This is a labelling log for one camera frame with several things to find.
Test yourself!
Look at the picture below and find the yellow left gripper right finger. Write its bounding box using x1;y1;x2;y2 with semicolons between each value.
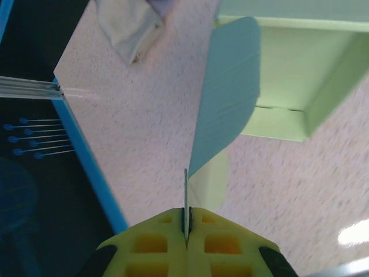
187;206;299;277

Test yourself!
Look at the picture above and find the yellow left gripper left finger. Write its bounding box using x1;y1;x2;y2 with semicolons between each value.
77;207;188;277

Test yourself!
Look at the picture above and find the green paper box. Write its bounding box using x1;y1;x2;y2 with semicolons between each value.
184;16;369;242

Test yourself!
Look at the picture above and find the blue table edge strip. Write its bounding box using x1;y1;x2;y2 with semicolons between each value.
52;77;130;235

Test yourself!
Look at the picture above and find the folded beige cloth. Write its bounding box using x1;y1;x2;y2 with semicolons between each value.
95;0;167;65

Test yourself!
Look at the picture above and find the aluminium frame post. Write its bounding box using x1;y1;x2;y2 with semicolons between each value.
0;75;63;100

